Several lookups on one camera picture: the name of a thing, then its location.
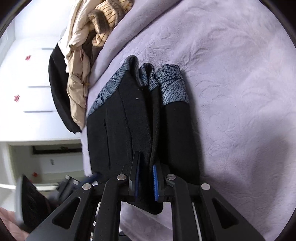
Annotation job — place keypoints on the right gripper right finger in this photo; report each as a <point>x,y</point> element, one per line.
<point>199,212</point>

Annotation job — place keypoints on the beige jacket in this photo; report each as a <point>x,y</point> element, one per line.
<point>79,54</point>

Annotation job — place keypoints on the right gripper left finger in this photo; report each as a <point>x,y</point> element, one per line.
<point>92,212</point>

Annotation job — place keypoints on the black pants grey patterned waistband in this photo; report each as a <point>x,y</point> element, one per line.
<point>146,110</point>

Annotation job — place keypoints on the striped cream sweater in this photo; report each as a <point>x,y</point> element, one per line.
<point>105,17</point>

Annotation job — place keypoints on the lavender embossed blanket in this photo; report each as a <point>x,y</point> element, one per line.
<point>238,61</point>

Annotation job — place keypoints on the person's hand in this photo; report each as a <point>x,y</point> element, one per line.
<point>9,228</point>

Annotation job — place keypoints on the black garment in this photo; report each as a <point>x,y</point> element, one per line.
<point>58,79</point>

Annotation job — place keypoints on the white shelf cabinet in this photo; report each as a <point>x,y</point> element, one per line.
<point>45,163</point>

